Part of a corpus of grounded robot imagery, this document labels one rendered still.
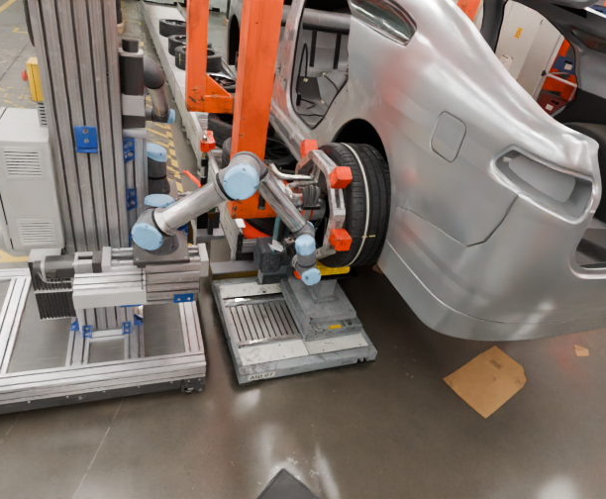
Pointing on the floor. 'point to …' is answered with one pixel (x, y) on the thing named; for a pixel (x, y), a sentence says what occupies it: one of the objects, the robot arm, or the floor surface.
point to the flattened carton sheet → (487, 380)
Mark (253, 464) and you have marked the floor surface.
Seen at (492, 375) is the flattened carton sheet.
